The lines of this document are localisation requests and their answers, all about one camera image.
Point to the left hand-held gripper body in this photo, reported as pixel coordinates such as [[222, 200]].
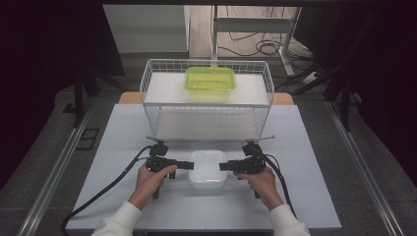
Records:
[[159, 150]]

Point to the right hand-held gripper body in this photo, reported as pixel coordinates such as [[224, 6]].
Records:
[[252, 164]]

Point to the white plastic food container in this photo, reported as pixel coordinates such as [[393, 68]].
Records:
[[207, 168]]

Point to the green plastic food container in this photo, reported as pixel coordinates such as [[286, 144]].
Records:
[[209, 78]]

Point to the person's right hand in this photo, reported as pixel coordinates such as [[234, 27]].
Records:
[[264, 185]]

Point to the person's left hand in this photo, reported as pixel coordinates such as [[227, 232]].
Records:
[[147, 185]]

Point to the black metal stand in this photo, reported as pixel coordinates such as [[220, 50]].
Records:
[[78, 98], [344, 105]]

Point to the white power strip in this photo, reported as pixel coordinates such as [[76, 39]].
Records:
[[309, 78]]

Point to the white cabinet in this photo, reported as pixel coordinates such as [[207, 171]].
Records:
[[147, 29]]

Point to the black curtain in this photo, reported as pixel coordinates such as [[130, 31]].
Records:
[[36, 65], [387, 72]]

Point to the black floor bracket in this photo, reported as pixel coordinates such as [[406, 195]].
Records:
[[88, 139]]

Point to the aluminium floor rail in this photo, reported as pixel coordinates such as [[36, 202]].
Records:
[[364, 170], [55, 170]]

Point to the white metal desk frame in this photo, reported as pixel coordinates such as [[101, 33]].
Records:
[[252, 24]]

